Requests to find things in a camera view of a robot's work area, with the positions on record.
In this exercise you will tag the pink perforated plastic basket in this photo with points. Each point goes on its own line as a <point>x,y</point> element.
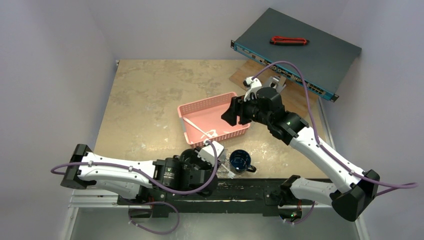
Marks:
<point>206,114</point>

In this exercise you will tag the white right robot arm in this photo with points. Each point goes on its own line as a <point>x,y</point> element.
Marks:
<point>328,165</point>

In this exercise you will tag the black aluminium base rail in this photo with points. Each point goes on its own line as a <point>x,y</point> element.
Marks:
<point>269,197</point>

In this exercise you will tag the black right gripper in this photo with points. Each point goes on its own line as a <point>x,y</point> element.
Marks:
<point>238,110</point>

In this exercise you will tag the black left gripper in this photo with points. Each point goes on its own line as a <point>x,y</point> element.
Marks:
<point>208,166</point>

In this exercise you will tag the dark green mug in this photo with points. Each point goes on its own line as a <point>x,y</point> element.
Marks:
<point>189,156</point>

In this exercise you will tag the red black utility knife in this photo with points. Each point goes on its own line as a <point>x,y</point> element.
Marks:
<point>288,41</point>

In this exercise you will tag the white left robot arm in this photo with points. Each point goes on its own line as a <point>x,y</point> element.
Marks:
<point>162,173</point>

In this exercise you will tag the teal network switch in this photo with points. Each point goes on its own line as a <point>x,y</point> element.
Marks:
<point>324,62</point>

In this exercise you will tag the dark blue mug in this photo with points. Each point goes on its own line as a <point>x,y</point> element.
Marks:
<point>240,162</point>

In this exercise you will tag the grey metal bracket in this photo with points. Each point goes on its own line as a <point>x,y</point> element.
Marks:
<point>276,82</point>

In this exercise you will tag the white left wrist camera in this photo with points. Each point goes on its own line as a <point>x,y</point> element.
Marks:
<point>211,152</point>

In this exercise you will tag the wooden board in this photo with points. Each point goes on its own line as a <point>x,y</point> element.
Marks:
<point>293,95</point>

